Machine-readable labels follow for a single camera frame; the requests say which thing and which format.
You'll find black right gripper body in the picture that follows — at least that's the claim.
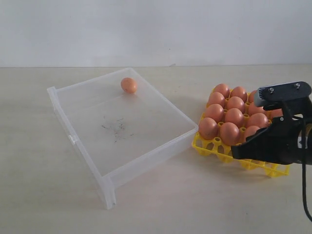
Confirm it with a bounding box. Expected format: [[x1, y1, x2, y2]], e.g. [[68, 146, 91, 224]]
[[245, 114, 312, 165]]

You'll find yellow plastic egg tray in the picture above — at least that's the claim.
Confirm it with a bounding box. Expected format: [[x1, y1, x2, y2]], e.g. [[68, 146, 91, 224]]
[[192, 90, 292, 178]]

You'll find clear plastic tray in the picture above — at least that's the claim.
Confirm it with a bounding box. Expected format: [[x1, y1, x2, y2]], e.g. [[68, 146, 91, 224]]
[[47, 68, 198, 209]]

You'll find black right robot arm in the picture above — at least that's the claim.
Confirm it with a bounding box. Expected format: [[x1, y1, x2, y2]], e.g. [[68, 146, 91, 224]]
[[231, 116, 312, 165]]

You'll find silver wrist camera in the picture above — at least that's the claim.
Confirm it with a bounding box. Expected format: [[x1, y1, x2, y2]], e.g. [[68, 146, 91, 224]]
[[253, 81, 312, 119]]

